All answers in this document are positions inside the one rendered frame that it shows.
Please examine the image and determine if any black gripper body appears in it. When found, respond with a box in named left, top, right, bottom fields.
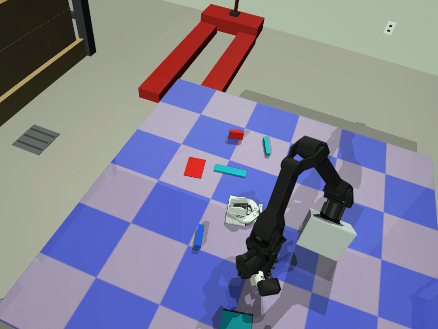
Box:
left=246, top=237, right=281, bottom=296

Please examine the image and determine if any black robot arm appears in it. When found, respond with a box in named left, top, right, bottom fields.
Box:
left=236, top=135, right=354, bottom=279

